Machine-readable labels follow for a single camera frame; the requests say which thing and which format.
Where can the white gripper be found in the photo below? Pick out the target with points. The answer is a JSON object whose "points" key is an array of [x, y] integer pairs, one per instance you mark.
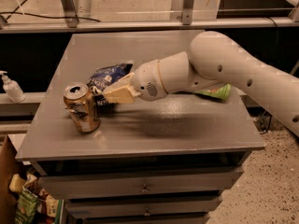
{"points": [[146, 79]]}

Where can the blue chip bag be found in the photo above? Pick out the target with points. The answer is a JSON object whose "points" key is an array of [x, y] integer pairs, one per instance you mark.
{"points": [[104, 77]]}

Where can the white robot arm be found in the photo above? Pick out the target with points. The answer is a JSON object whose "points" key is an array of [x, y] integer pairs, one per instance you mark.
{"points": [[213, 58]]}

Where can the orange soda can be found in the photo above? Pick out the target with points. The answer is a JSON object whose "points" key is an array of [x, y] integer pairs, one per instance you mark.
{"points": [[81, 106]]}

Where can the green snack bag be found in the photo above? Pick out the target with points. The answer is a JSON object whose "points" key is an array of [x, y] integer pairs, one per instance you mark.
{"points": [[220, 93]]}

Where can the grey drawer cabinet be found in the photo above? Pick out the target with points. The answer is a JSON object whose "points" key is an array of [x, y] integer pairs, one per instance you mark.
{"points": [[162, 162]]}

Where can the white pump bottle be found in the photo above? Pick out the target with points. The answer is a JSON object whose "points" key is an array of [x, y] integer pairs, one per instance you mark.
{"points": [[12, 88]]}

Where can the brown cardboard box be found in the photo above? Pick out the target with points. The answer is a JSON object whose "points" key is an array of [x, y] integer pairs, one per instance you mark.
{"points": [[8, 167]]}

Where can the green snack packet in box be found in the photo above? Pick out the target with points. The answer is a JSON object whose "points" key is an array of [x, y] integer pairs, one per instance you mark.
{"points": [[26, 207]]}

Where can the metal railing frame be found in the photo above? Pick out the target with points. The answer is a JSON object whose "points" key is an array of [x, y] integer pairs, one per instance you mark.
{"points": [[41, 16]]}

